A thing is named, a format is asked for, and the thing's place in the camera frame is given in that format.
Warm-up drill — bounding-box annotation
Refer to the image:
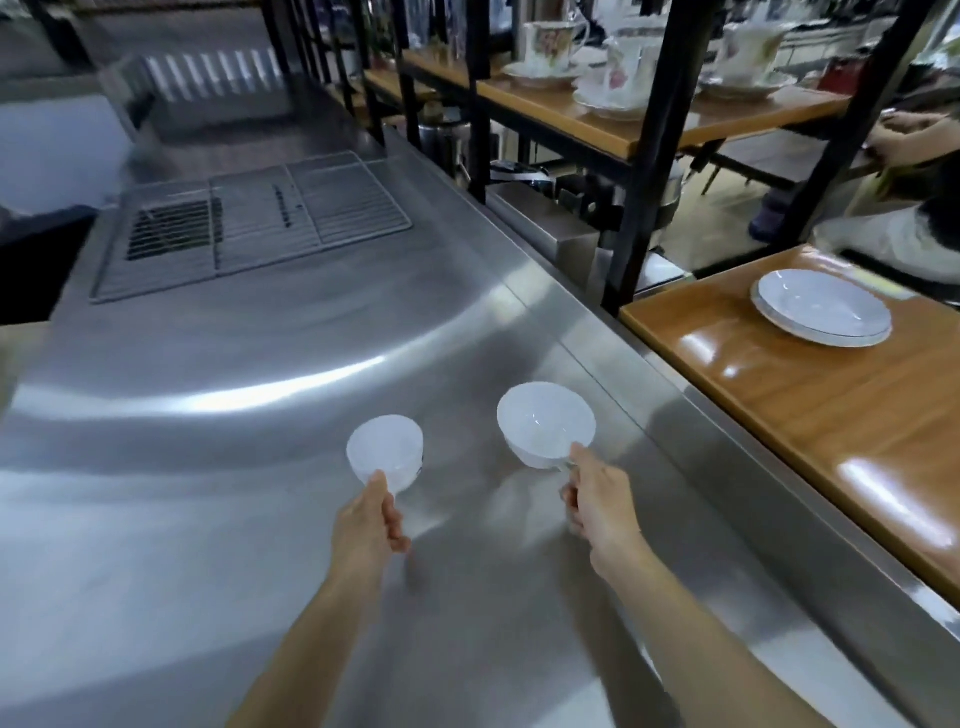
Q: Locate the wooden upper shelf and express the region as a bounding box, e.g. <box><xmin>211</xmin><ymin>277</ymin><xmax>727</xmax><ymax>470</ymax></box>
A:
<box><xmin>364</xmin><ymin>46</ymin><xmax>852</xmax><ymax>162</ymax></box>

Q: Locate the white plate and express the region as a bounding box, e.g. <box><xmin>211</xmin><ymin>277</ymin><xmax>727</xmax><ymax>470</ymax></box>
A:
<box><xmin>750</xmin><ymin>288</ymin><xmax>894</xmax><ymax>349</ymax></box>
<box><xmin>756</xmin><ymin>268</ymin><xmax>894</xmax><ymax>340</ymax></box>

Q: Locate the stainless steel box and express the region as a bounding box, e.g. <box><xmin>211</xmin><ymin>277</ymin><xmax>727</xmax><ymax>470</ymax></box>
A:
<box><xmin>486</xmin><ymin>181</ymin><xmax>601</xmax><ymax>290</ymax></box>

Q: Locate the floral teacup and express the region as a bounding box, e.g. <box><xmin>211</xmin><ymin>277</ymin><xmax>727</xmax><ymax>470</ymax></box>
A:
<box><xmin>602</xmin><ymin>33</ymin><xmax>665</xmax><ymax>108</ymax></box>
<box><xmin>522</xmin><ymin>20</ymin><xmax>590</xmax><ymax>73</ymax></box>
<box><xmin>718</xmin><ymin>21</ymin><xmax>796</xmax><ymax>86</ymax></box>

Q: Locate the black metal shelf frame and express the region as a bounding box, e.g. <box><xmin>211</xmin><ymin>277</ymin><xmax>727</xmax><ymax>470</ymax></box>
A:
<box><xmin>258</xmin><ymin>0</ymin><xmax>942</xmax><ymax>318</ymax></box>

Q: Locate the large white bowl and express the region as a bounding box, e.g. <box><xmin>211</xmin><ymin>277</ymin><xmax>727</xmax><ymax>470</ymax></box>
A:
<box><xmin>496</xmin><ymin>381</ymin><xmax>598</xmax><ymax>472</ymax></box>

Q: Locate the wooden counter shelf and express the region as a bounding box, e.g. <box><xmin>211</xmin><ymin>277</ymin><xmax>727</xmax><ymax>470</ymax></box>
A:
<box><xmin>619</xmin><ymin>243</ymin><xmax>960</xmax><ymax>612</ymax></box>

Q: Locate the white saucer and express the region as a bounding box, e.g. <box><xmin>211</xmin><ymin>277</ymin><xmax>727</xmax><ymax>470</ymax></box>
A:
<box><xmin>501</xmin><ymin>60</ymin><xmax>594</xmax><ymax>90</ymax></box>
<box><xmin>573</xmin><ymin>84</ymin><xmax>657</xmax><ymax>122</ymax></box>
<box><xmin>699</xmin><ymin>69</ymin><xmax>798</xmax><ymax>102</ymax></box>

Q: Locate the person's right forearm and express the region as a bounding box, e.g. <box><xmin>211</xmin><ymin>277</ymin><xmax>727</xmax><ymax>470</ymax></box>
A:
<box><xmin>588</xmin><ymin>536</ymin><xmax>830</xmax><ymax>728</ymax></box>

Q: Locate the wire cooling rack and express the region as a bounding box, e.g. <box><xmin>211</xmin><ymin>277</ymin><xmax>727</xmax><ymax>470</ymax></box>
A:
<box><xmin>89</xmin><ymin>150</ymin><xmax>414</xmax><ymax>306</ymax></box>

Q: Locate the person's left hand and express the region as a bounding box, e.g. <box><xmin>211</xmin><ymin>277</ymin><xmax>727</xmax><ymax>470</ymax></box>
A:
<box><xmin>329</xmin><ymin>470</ymin><xmax>413</xmax><ymax>587</ymax></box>

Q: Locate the person's left forearm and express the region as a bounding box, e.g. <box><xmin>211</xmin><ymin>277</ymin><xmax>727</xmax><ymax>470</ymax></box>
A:
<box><xmin>225</xmin><ymin>558</ymin><xmax>384</xmax><ymax>728</ymax></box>

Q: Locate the stainless steel pot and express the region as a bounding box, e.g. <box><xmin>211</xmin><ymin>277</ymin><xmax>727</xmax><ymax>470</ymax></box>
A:
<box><xmin>416</xmin><ymin>105</ymin><xmax>474</xmax><ymax>180</ymax></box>

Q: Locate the person's right hand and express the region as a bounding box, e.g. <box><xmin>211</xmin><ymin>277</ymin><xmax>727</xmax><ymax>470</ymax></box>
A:
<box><xmin>560</xmin><ymin>441</ymin><xmax>647</xmax><ymax>576</ymax></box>

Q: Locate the small white bowl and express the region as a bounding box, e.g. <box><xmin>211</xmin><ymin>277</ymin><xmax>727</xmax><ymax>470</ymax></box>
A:
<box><xmin>345</xmin><ymin>414</ymin><xmax>426</xmax><ymax>497</ymax></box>

